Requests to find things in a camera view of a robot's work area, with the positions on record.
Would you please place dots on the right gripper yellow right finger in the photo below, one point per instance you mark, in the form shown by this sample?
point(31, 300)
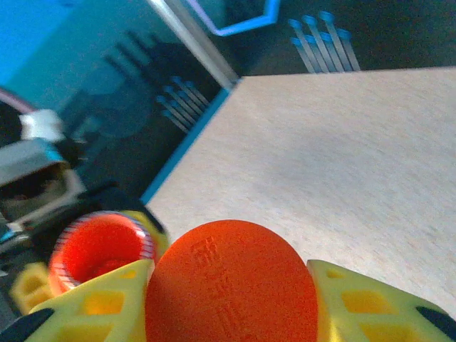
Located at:
point(331, 295)

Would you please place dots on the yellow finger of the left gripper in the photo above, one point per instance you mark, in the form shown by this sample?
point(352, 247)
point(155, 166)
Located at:
point(160, 242)
point(30, 288)

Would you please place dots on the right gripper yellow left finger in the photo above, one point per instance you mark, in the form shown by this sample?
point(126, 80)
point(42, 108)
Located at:
point(135, 285)

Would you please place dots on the orange pill bottle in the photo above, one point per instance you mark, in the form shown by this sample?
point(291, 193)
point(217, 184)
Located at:
point(96, 249)

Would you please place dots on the orange bottle cap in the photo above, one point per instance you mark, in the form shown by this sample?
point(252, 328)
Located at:
point(231, 285)

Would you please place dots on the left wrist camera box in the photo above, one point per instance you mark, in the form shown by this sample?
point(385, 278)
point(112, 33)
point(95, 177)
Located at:
point(32, 160)

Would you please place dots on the aluminium side rail blue strip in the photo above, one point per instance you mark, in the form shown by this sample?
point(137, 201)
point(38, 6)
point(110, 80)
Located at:
point(185, 146)

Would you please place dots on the aluminium frame post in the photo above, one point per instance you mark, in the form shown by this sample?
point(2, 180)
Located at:
point(199, 39)

